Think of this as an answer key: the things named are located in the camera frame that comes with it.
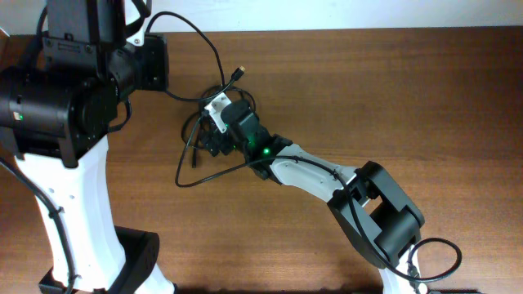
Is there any black USB cable gold plug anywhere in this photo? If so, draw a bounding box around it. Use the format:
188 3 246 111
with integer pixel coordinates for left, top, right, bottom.
180 65 257 169

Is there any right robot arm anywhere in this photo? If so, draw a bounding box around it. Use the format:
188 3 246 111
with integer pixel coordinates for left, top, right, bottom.
199 93 463 293

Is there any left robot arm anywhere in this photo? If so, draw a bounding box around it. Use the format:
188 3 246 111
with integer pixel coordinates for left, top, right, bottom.
1 0 177 293

